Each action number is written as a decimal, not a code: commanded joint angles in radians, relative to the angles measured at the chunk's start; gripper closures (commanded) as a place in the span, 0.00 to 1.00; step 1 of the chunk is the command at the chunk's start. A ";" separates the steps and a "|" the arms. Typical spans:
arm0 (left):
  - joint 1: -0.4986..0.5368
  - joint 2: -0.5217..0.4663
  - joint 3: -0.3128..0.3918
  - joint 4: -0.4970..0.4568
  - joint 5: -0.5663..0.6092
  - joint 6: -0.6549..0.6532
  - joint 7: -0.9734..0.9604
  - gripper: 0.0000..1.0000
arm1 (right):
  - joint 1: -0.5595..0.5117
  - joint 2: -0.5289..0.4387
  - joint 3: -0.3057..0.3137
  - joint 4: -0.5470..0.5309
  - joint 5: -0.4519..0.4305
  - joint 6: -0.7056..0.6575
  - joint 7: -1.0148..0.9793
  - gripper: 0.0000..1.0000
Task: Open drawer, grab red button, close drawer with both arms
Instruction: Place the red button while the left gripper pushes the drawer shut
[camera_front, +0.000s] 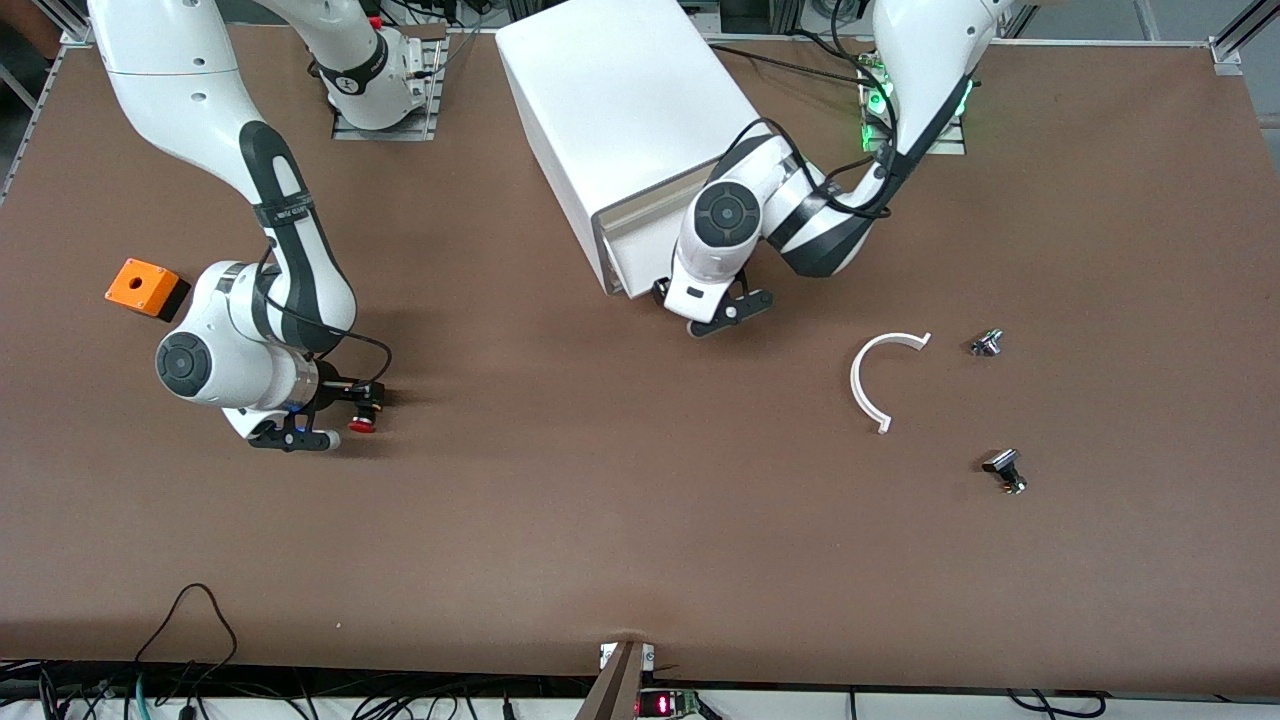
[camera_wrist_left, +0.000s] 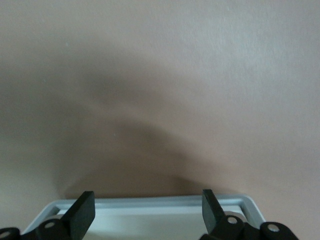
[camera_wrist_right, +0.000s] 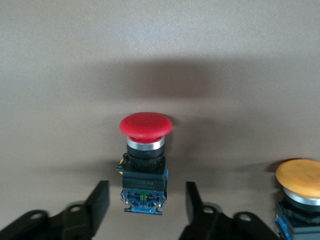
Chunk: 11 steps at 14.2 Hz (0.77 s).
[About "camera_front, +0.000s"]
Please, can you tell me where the white plastic tray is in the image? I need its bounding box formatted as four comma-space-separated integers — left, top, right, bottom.
606, 215, 686, 263

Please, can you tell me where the red LED device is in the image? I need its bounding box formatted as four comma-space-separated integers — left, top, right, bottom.
638, 688, 703, 720

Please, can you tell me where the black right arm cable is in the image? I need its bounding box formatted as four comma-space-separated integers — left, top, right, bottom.
255, 235, 393, 391

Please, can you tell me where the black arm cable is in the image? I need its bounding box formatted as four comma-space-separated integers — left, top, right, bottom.
255, 235, 393, 391
725, 118, 901, 219

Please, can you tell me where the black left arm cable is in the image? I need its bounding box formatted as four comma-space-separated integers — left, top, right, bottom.
725, 118, 901, 219

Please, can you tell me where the white curved plastic bracket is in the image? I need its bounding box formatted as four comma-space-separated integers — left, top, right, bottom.
850, 331, 933, 435

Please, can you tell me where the orange button enclosure box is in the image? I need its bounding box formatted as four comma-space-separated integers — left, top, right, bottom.
105, 259, 192, 323

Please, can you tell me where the black looped cable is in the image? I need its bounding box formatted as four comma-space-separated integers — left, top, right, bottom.
133, 583, 239, 691

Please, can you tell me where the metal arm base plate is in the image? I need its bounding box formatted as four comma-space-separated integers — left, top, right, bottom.
860, 50, 969, 156
331, 25, 448, 142

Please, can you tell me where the long black base cable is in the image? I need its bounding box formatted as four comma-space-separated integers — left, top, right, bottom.
708, 42, 867, 77

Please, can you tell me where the short black base cable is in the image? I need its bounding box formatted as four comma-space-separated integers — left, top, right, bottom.
795, 28, 873, 63

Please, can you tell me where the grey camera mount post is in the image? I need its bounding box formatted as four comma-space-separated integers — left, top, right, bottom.
575, 640, 646, 720

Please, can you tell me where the black capped switch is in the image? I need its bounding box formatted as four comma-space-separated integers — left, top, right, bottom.
981, 449, 1028, 496

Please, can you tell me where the black cable bundle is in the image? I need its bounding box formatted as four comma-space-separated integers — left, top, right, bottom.
0, 660, 601, 720

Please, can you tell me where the aluminium frame post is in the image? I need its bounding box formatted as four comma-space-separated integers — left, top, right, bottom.
1208, 0, 1280, 76
28, 0, 96, 49

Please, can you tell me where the black sagging cable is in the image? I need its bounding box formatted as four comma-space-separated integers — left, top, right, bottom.
1005, 688, 1108, 719

